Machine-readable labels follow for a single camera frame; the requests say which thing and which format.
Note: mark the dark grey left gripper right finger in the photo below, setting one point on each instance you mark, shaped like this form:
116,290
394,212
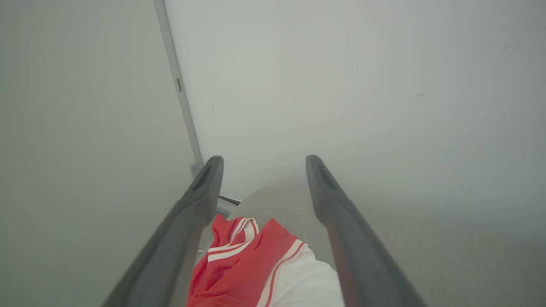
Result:
358,256

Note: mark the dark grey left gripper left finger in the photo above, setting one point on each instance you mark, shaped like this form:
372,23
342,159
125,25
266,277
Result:
179,247

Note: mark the red and white jersey garment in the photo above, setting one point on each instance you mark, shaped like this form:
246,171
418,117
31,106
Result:
239,273

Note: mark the grey metal wall strip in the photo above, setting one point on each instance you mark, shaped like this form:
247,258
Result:
169,47

